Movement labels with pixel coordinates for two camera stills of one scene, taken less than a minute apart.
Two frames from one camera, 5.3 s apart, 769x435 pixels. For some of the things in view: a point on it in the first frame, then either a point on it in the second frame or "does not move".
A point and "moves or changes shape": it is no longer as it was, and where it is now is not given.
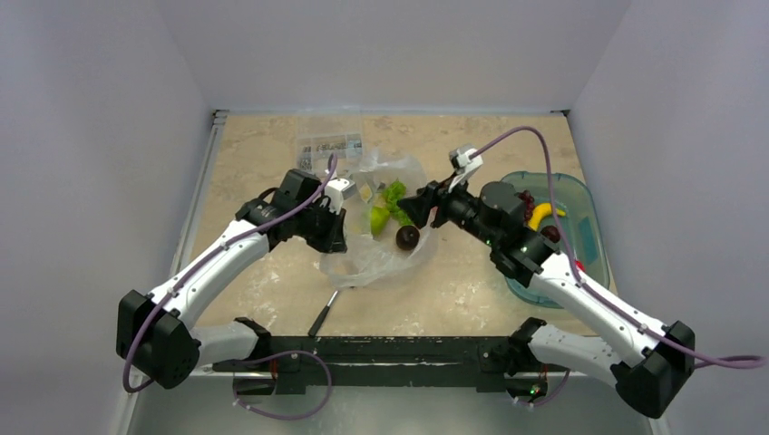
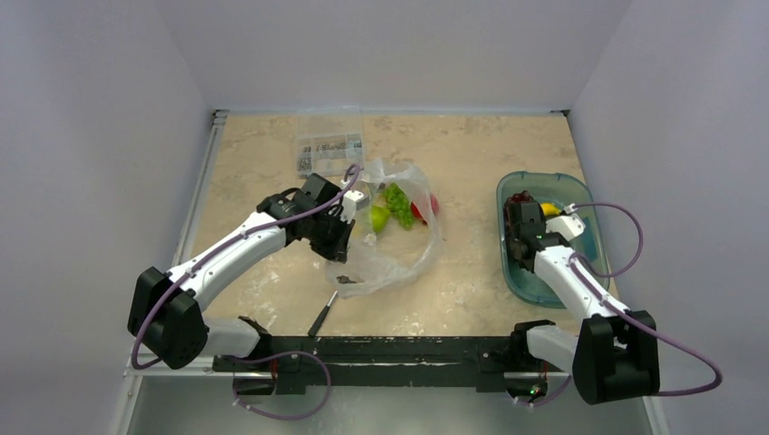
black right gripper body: (437, 205) → (517, 236)
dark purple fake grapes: (530, 201) does not move
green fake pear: (379, 217) does not move
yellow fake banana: (540, 211) does not move
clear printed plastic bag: (371, 259) moves or changes shape
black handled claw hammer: (313, 331) does not move
